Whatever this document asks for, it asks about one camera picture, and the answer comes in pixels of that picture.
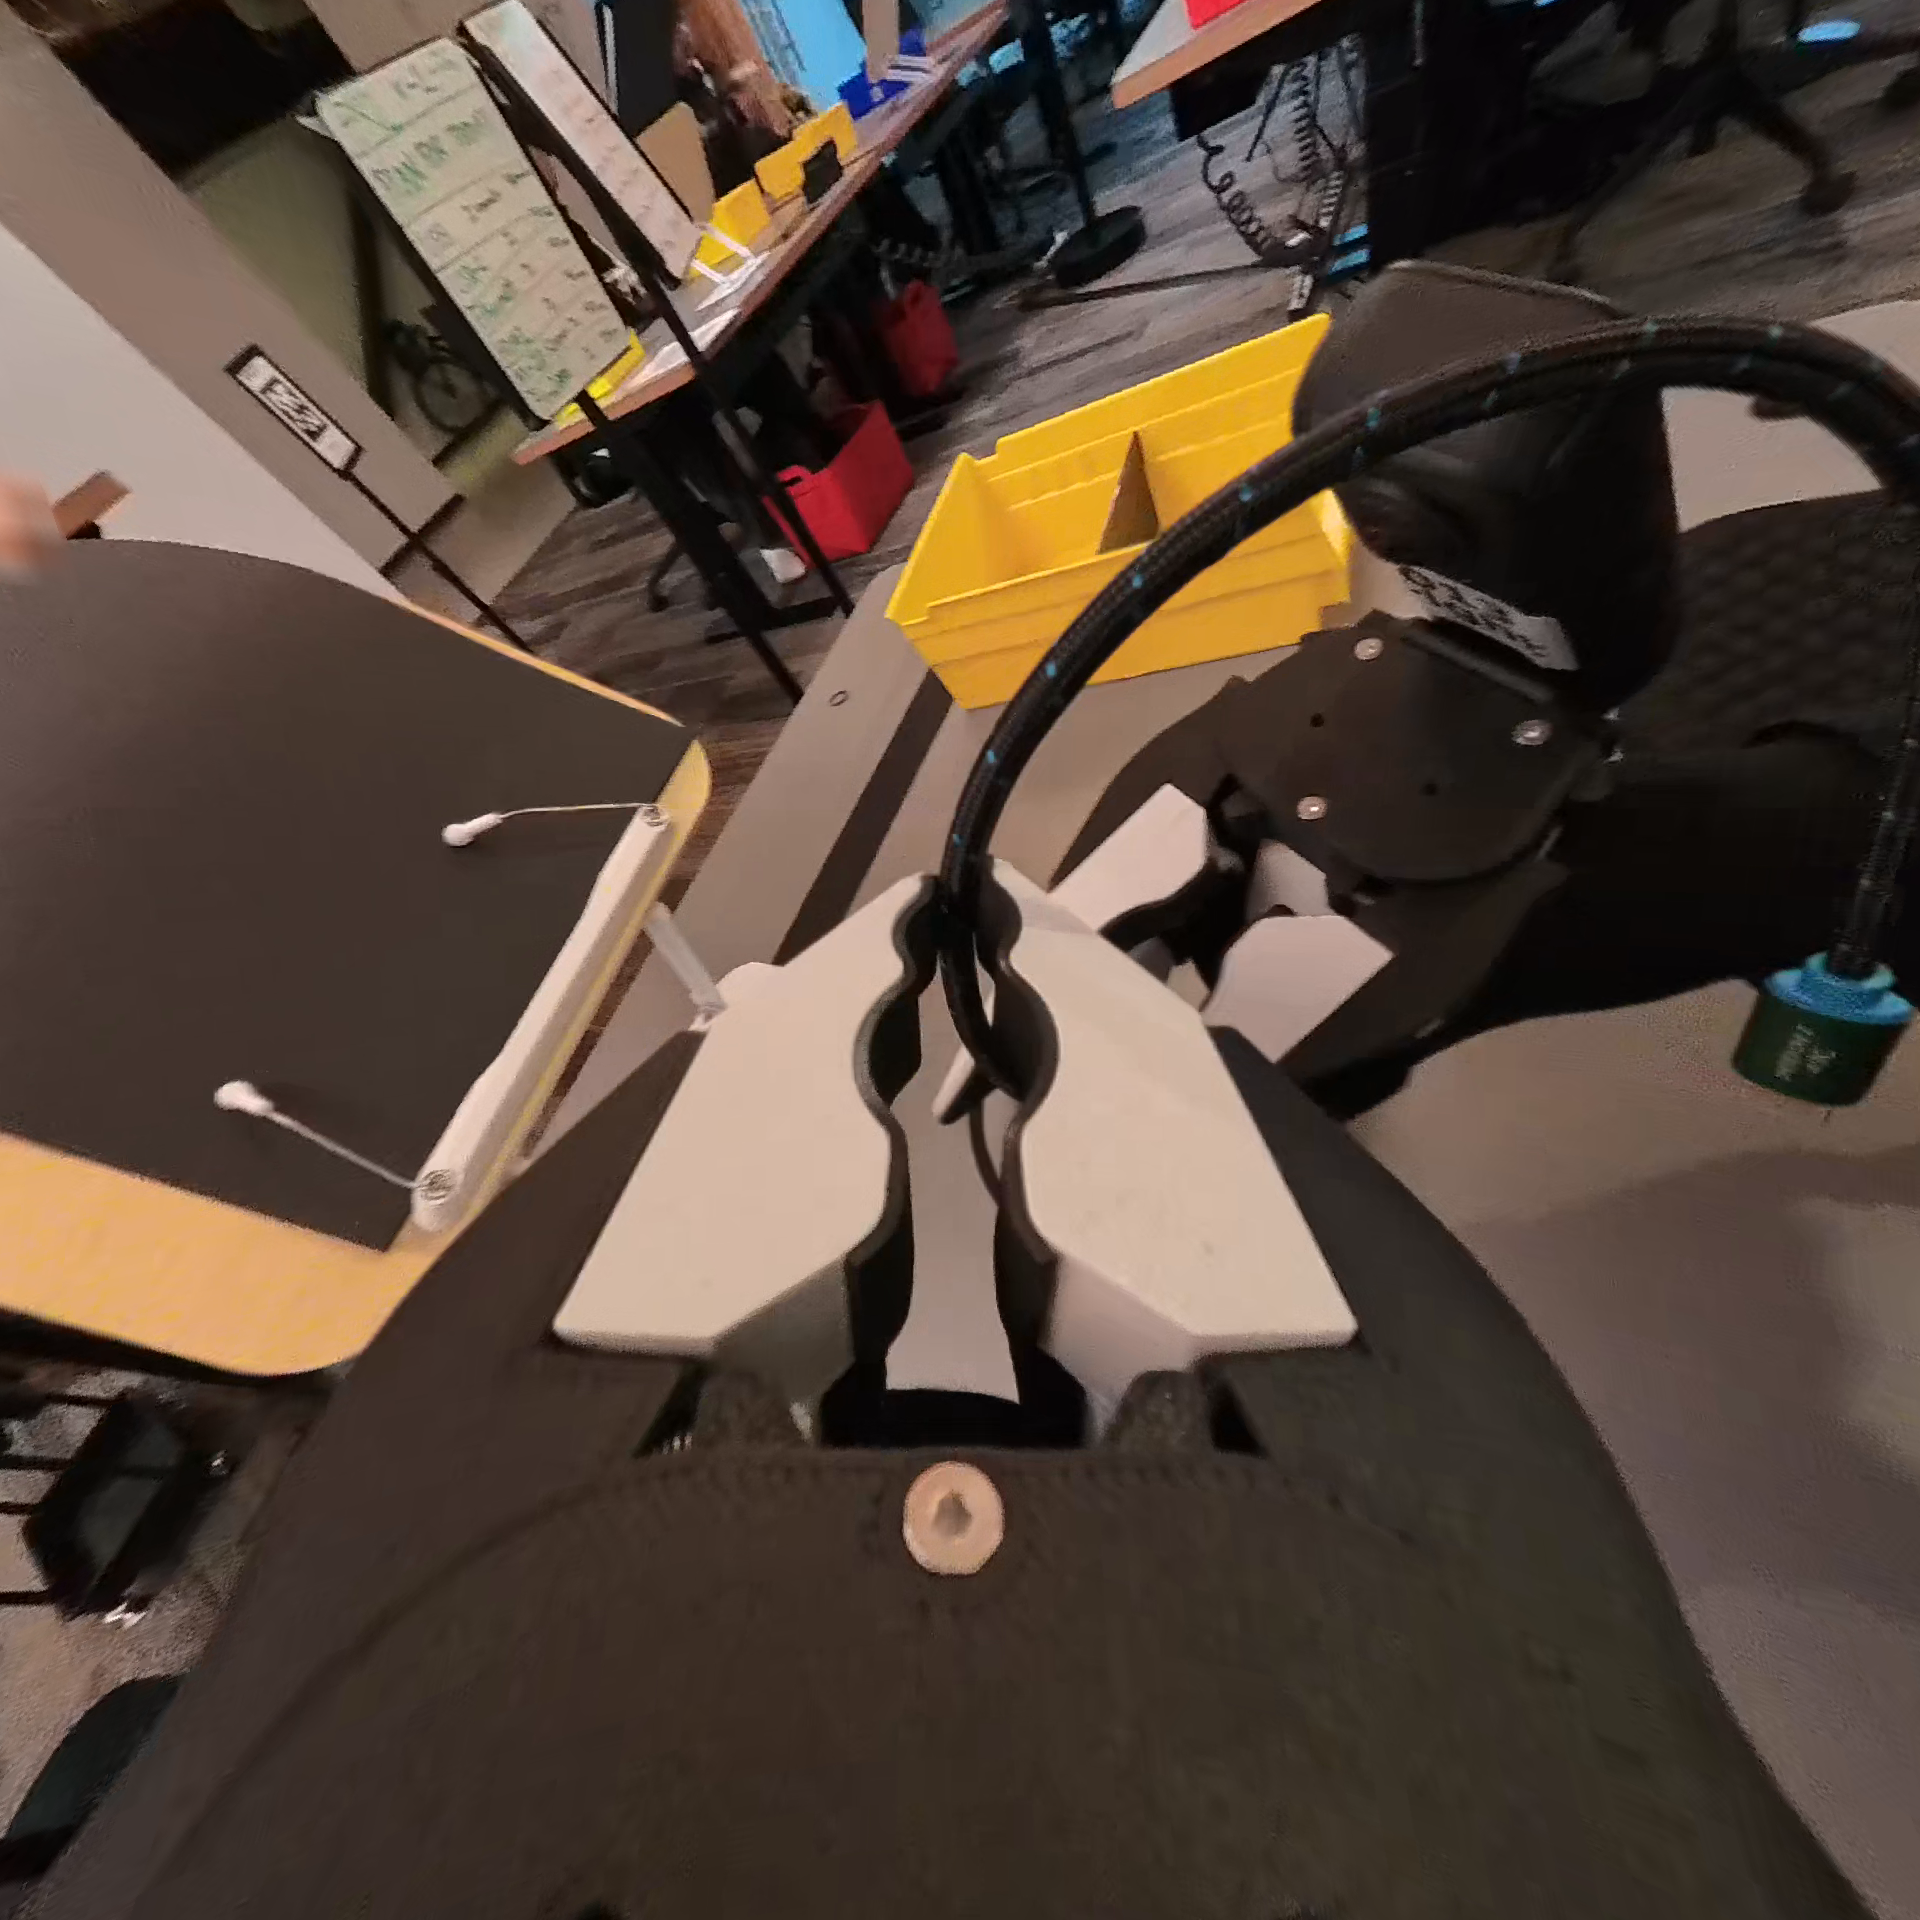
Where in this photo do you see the dark floor box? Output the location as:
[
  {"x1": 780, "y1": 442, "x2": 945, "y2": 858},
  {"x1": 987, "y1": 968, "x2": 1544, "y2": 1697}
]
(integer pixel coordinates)
[{"x1": 0, "y1": 1382, "x2": 230, "y2": 1622}]

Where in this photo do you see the black round floor base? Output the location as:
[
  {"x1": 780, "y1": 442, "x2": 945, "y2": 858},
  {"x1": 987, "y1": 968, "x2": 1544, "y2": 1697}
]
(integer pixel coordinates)
[{"x1": 1049, "y1": 211, "x2": 1156, "y2": 289}]

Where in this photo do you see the red plastic bin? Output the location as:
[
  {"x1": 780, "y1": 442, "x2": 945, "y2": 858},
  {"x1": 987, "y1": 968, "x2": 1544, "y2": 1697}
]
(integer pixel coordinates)
[{"x1": 765, "y1": 397, "x2": 917, "y2": 563}]

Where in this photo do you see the white tethered plug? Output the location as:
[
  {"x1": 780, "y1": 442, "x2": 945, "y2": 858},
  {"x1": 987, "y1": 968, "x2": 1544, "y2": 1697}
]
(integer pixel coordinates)
[
  {"x1": 212, "y1": 1076, "x2": 436, "y2": 1194},
  {"x1": 442, "y1": 803, "x2": 662, "y2": 851}
]

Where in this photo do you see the yellow plastic bin with divider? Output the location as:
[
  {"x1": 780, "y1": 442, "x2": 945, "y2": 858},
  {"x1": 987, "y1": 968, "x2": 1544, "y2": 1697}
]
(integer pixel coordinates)
[{"x1": 885, "y1": 311, "x2": 1352, "y2": 711}]

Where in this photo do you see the small yellow bin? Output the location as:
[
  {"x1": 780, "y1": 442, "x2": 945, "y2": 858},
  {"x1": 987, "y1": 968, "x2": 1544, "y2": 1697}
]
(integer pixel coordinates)
[{"x1": 754, "y1": 103, "x2": 863, "y2": 206}]

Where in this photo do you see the plain whiteboard on easel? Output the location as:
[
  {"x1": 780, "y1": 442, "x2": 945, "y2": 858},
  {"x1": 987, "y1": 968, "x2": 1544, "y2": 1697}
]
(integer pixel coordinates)
[{"x1": 459, "y1": 0, "x2": 708, "y2": 278}]

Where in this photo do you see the black board with wooden rim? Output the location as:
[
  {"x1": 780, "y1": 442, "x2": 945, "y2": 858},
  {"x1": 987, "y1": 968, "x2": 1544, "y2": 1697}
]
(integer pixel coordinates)
[{"x1": 0, "y1": 538, "x2": 715, "y2": 1379}]

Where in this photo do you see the black braided hdmi cable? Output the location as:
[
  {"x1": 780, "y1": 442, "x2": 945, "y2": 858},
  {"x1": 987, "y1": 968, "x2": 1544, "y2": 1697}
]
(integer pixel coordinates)
[{"x1": 933, "y1": 316, "x2": 1920, "y2": 1202}]

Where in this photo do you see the whiteboard with green writing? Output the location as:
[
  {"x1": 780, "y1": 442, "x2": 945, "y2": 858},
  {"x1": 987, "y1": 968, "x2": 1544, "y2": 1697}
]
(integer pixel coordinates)
[{"x1": 316, "y1": 38, "x2": 641, "y2": 429}]

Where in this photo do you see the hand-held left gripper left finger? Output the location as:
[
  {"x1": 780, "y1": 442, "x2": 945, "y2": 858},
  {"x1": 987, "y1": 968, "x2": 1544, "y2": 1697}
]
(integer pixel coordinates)
[{"x1": 553, "y1": 877, "x2": 938, "y2": 1368}]

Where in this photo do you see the black and white wall sign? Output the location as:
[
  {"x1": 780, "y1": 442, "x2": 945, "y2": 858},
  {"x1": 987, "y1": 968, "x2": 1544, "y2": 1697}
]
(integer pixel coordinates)
[{"x1": 227, "y1": 345, "x2": 361, "y2": 470}]

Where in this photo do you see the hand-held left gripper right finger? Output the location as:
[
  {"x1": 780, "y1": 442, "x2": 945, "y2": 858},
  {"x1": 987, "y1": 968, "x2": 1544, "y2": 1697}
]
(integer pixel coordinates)
[{"x1": 929, "y1": 861, "x2": 1361, "y2": 1397}]

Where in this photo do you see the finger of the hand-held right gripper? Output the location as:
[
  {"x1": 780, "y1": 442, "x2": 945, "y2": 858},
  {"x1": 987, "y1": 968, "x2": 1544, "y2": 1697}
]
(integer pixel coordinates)
[
  {"x1": 1199, "y1": 837, "x2": 1400, "y2": 1068},
  {"x1": 1051, "y1": 783, "x2": 1249, "y2": 977}
]

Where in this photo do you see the grey coiled cable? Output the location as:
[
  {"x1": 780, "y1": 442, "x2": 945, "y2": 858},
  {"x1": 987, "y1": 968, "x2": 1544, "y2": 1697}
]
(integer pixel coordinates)
[{"x1": 1198, "y1": 59, "x2": 1360, "y2": 319}]

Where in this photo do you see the long wooden table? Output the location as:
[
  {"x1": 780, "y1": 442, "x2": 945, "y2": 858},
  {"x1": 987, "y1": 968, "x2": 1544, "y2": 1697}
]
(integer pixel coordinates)
[{"x1": 512, "y1": 0, "x2": 1111, "y2": 709}]

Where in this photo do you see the red bag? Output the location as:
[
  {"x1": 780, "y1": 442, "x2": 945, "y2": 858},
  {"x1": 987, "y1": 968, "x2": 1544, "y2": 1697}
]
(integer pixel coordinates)
[{"x1": 878, "y1": 276, "x2": 962, "y2": 400}]

